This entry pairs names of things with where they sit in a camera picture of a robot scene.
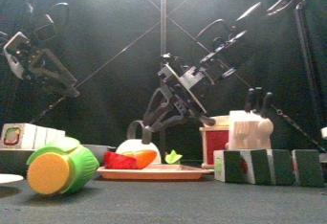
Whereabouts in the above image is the green sushi roll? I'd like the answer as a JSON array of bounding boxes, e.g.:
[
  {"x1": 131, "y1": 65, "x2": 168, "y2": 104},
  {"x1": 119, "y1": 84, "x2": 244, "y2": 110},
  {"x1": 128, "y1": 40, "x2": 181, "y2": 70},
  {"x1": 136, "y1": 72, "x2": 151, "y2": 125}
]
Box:
[
  {"x1": 267, "y1": 148, "x2": 296, "y2": 187},
  {"x1": 291, "y1": 148, "x2": 326, "y2": 188},
  {"x1": 213, "y1": 149, "x2": 247, "y2": 184},
  {"x1": 241, "y1": 149, "x2": 271, "y2": 185}
]

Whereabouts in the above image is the orange toy fruit piece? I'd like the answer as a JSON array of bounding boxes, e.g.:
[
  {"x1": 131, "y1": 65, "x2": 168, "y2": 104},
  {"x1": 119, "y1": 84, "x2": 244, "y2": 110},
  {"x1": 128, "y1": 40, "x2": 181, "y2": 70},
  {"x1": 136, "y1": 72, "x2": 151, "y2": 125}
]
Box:
[{"x1": 121, "y1": 149, "x2": 159, "y2": 170}]

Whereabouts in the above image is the white rice sushi roll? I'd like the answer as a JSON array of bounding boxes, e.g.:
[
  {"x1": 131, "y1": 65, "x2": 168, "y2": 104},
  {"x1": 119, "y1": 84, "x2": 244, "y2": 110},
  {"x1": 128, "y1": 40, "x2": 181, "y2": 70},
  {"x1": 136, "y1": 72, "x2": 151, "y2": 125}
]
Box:
[{"x1": 0, "y1": 123, "x2": 39, "y2": 150}]

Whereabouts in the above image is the red toy fruit piece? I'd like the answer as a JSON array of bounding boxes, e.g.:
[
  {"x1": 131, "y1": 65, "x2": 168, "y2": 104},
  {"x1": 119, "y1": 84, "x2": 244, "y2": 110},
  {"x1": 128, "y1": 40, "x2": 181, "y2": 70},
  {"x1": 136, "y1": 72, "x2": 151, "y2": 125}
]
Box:
[{"x1": 103, "y1": 150, "x2": 137, "y2": 170}]

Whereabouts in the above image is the wooden toy stove box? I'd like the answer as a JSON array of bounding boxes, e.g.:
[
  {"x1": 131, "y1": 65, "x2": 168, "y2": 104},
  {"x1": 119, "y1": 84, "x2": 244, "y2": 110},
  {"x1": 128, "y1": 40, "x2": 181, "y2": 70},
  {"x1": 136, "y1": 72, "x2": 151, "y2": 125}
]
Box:
[{"x1": 197, "y1": 115, "x2": 233, "y2": 170}]

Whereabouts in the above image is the bright green toy leaf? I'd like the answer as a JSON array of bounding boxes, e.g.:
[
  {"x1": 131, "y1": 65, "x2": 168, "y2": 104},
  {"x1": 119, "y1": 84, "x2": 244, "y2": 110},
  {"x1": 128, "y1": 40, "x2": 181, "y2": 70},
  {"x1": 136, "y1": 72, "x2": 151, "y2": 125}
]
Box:
[{"x1": 163, "y1": 149, "x2": 184, "y2": 165}]

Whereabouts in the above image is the pink rectangular tray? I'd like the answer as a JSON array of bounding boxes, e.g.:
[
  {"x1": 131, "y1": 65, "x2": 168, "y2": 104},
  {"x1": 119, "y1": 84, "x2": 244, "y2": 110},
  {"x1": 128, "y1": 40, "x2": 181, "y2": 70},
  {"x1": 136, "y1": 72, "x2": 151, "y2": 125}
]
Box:
[{"x1": 96, "y1": 163, "x2": 215, "y2": 182}]

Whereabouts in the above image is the grey blue bowl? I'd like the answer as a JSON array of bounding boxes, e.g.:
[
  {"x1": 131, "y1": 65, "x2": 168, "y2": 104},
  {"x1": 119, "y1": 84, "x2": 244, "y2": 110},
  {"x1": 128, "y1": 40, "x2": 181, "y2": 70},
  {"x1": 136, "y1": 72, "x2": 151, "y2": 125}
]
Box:
[{"x1": 80, "y1": 144, "x2": 117, "y2": 167}]

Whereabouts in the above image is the toy corn with green husk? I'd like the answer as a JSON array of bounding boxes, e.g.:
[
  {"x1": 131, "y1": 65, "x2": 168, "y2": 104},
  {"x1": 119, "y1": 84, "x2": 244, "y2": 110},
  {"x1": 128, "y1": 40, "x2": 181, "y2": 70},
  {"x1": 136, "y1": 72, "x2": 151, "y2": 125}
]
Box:
[{"x1": 25, "y1": 136, "x2": 101, "y2": 197}]

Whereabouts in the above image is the white plate with bread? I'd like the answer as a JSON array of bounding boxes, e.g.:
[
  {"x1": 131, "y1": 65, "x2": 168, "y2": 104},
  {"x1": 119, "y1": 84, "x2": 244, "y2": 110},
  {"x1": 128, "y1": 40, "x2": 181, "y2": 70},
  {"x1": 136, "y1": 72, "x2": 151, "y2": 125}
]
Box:
[{"x1": 0, "y1": 173, "x2": 25, "y2": 185}]

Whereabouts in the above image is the white kettle with black handle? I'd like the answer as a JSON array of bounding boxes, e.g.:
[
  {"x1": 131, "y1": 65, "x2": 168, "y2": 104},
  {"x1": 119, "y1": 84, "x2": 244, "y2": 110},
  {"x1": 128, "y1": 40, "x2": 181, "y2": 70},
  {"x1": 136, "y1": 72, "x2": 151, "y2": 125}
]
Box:
[{"x1": 115, "y1": 120, "x2": 163, "y2": 165}]

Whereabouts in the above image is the black handled toy knife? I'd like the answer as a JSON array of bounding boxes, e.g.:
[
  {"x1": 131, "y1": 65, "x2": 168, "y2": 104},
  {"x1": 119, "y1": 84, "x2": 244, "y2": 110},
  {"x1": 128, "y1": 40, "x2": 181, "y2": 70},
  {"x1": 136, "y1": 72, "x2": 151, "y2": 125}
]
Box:
[
  {"x1": 244, "y1": 88, "x2": 255, "y2": 114},
  {"x1": 260, "y1": 91, "x2": 275, "y2": 119},
  {"x1": 252, "y1": 87, "x2": 263, "y2": 112}
]

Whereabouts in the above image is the vertical metal frame pole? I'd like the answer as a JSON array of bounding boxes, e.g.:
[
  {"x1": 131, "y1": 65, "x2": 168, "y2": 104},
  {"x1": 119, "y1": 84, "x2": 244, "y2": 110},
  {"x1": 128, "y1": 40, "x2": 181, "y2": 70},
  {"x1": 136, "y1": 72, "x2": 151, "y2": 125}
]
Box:
[{"x1": 159, "y1": 0, "x2": 168, "y2": 164}]

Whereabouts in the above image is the black frame post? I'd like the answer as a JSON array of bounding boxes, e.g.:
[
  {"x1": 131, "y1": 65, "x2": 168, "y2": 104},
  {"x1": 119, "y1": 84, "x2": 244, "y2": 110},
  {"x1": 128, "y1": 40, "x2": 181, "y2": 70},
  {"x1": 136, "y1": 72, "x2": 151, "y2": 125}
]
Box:
[{"x1": 292, "y1": 0, "x2": 327, "y2": 146}]

